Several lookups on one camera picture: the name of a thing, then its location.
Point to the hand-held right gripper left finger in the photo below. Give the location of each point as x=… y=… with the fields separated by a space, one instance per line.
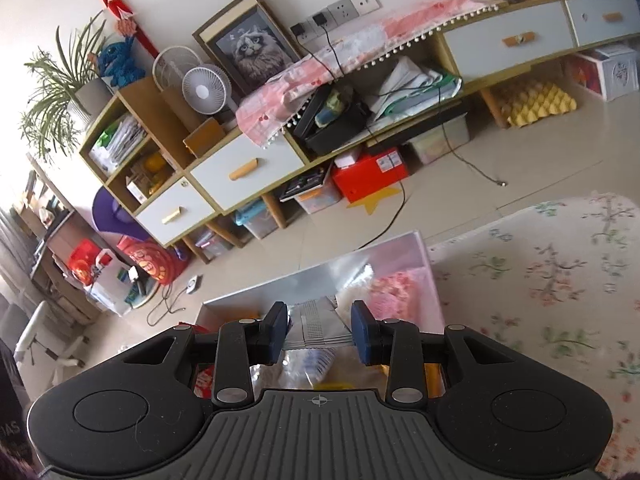
x=276 y=332

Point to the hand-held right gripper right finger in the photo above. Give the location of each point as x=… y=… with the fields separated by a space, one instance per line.
x=364 y=332

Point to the silver foil snack packet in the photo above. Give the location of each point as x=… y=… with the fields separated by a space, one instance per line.
x=320 y=325

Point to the clear bread packet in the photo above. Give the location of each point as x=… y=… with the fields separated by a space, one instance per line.
x=310 y=367

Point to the pink snack packet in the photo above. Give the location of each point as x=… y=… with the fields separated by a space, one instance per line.
x=400 y=290

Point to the pink cardboard box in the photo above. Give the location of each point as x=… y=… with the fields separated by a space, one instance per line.
x=390 y=255

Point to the small white floor device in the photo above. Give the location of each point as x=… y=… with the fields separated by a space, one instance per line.
x=192 y=284

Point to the clear storage bin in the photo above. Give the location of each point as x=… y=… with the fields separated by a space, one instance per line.
x=320 y=200
x=215 y=245
x=440 y=142

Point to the clear bin blue lid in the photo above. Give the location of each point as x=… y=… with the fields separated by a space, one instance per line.
x=257 y=222

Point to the red printed bag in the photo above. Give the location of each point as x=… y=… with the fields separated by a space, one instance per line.
x=150 y=260

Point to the large red cardboard box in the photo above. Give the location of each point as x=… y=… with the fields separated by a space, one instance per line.
x=370 y=177

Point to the white cabinet drawer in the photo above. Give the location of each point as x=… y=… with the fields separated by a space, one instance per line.
x=605 y=17
x=245 y=170
x=505 y=40
x=175 y=210

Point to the white shopping bag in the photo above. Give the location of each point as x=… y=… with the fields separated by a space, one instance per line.
x=107 y=285

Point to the long wooden cabinet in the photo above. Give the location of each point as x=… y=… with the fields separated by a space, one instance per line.
x=320 y=160

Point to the purple hat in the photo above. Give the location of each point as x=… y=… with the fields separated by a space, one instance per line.
x=115 y=210

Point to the black storage box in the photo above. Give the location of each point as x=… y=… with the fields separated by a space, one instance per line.
x=330 y=130

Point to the red gift bag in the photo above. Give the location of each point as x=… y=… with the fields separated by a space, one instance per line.
x=82 y=262

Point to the brown cardboard box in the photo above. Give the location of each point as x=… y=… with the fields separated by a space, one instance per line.
x=202 y=137

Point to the white chair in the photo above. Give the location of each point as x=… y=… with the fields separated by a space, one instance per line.
x=35 y=340

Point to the pink floral cloth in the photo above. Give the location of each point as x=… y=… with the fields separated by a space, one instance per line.
x=310 y=85

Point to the pile of papers and bags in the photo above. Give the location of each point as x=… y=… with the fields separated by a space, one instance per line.
x=410 y=85

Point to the small white desk fan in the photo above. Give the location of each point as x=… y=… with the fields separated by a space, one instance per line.
x=205 y=90

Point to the framed cat picture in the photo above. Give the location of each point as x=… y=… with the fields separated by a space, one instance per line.
x=250 y=45

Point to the yellow egg foam pad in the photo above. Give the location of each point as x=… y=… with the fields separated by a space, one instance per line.
x=542 y=105

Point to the blue plush toy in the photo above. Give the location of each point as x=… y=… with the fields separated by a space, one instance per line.
x=117 y=62

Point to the potted green plant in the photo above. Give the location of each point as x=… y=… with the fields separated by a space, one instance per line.
x=65 y=85

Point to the white patterned box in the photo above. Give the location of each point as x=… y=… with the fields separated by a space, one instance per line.
x=620 y=75

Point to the grey wall socket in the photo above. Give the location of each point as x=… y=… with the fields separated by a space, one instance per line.
x=342 y=11

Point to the white wall socket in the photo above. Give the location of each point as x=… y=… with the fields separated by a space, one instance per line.
x=364 y=1

